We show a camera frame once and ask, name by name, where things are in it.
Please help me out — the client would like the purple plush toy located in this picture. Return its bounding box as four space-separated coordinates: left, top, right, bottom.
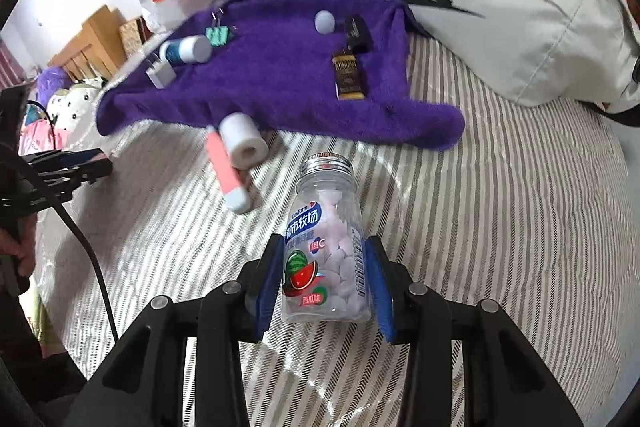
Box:
37 67 73 108

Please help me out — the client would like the black cable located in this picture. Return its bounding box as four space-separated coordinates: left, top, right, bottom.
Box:
0 99 121 343

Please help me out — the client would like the striped quilted bedsheet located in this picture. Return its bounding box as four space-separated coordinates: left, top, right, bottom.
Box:
35 32 640 427

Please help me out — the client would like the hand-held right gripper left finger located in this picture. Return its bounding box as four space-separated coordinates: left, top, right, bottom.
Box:
75 234 286 427

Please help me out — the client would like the wooden headboard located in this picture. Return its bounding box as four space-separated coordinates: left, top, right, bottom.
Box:
48 5 128 82

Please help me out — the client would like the clear candy bottle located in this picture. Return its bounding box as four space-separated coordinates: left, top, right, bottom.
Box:
281 154 373 324

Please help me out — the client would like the black lighter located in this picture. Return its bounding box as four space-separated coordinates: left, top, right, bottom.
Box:
344 16 373 55

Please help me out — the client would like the dark gold-labelled box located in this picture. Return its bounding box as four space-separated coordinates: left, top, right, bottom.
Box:
332 49 370 101

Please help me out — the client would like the purple towel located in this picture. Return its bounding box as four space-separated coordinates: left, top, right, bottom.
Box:
96 0 466 152

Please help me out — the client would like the white charger plug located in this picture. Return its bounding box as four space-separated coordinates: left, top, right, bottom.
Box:
145 57 176 89

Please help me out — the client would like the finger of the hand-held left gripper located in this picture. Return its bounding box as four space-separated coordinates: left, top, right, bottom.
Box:
30 161 114 208
22 148 108 171

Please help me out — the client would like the person's left hand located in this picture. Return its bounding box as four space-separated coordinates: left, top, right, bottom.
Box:
0 212 37 280

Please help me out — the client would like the pink and white tube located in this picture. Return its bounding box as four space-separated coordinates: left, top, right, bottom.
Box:
206 125 251 214

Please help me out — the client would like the floral white pillow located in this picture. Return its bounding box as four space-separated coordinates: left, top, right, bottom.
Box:
47 77 108 128

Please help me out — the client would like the pink printed blanket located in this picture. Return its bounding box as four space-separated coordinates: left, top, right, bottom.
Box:
20 114 68 154

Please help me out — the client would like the white and blue bottle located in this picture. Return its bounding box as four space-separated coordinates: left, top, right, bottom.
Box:
159 35 213 66

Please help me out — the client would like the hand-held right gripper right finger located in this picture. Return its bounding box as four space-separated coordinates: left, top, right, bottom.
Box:
365 234 586 427

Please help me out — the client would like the white tape roll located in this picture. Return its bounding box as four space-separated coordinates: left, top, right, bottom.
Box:
220 113 269 168

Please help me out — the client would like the grey sling bag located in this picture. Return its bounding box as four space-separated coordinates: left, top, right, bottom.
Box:
355 0 640 128

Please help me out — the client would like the green binder clip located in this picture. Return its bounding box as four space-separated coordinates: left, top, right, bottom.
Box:
206 8 236 48

